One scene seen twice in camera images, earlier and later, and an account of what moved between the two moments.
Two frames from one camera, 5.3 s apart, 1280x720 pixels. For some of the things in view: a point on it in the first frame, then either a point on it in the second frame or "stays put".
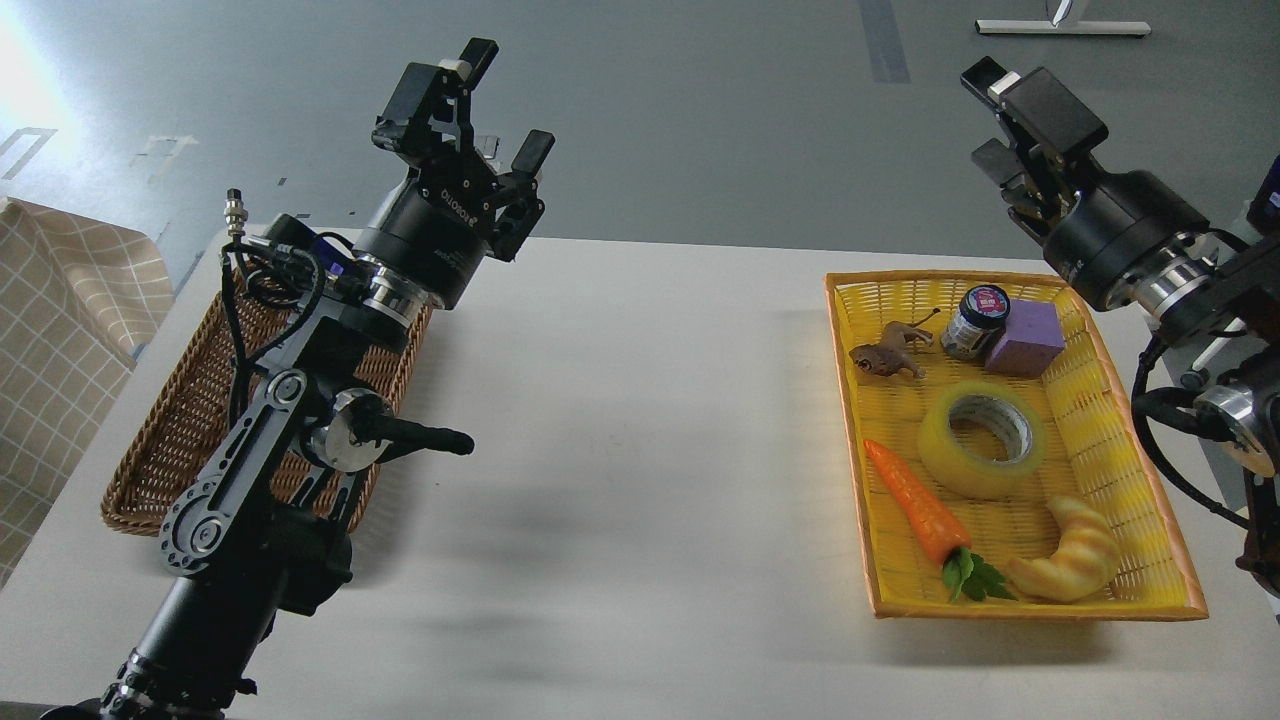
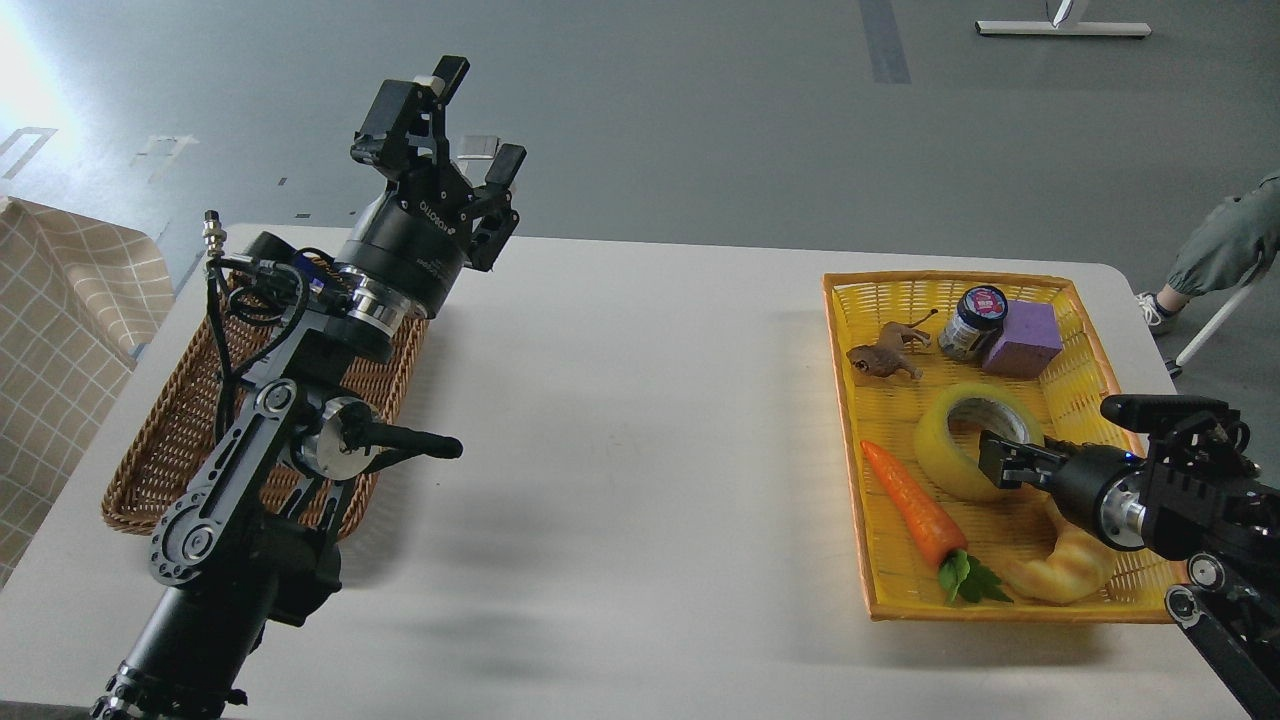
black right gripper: x=1117 y=219 -> x=1074 y=474
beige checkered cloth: x=78 y=294 stays put
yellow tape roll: x=961 y=477 stays put
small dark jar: x=979 y=321 stays put
